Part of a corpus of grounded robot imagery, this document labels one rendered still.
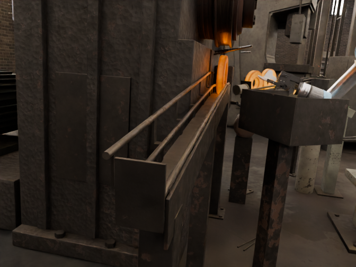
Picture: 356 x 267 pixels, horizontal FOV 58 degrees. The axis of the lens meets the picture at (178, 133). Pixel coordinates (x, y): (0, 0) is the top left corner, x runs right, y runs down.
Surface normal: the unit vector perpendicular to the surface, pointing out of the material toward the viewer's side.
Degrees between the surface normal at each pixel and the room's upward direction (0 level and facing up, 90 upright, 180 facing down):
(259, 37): 90
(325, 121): 90
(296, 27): 90
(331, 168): 90
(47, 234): 0
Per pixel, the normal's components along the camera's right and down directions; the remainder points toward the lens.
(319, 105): 0.38, 0.22
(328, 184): -0.21, 0.19
